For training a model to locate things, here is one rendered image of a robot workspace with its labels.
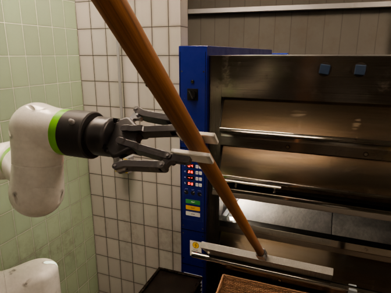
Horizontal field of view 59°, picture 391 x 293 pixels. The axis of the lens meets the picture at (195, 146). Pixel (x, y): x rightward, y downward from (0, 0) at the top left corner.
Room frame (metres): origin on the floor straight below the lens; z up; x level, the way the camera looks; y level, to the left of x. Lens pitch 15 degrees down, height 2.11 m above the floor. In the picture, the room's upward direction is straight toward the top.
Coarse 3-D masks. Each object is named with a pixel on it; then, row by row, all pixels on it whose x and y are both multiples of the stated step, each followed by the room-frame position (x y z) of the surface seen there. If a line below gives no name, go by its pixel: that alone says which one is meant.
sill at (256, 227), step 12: (252, 228) 1.77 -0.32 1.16; (264, 228) 1.74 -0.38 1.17; (276, 228) 1.73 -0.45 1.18; (288, 228) 1.73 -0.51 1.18; (300, 240) 1.67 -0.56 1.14; (312, 240) 1.65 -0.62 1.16; (324, 240) 1.63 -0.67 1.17; (336, 240) 1.61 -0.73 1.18; (348, 240) 1.61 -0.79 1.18; (360, 240) 1.61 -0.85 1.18; (372, 252) 1.55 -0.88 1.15; (384, 252) 1.53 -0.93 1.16
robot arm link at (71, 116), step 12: (60, 120) 0.64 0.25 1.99; (72, 120) 0.62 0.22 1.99; (84, 120) 0.63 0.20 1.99; (60, 132) 0.63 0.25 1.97; (72, 132) 0.62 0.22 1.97; (84, 132) 0.63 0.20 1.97; (60, 144) 0.63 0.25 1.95; (72, 144) 0.62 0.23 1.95; (84, 144) 0.62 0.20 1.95; (84, 156) 0.63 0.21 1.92; (96, 156) 0.65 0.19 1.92
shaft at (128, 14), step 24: (96, 0) 0.34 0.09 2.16; (120, 0) 0.35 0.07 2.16; (120, 24) 0.36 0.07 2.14; (144, 48) 0.39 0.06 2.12; (144, 72) 0.41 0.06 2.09; (168, 96) 0.45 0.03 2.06; (192, 120) 0.52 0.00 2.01; (192, 144) 0.54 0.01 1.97; (216, 168) 0.63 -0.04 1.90; (240, 216) 0.84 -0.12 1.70
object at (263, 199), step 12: (216, 192) 1.69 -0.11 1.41; (264, 192) 1.72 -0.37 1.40; (276, 192) 1.74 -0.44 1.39; (288, 204) 1.56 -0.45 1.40; (300, 204) 1.54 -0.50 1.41; (348, 204) 1.58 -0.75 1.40; (360, 204) 1.60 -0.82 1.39; (360, 216) 1.44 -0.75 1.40; (372, 216) 1.42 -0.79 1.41; (384, 216) 1.41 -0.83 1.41
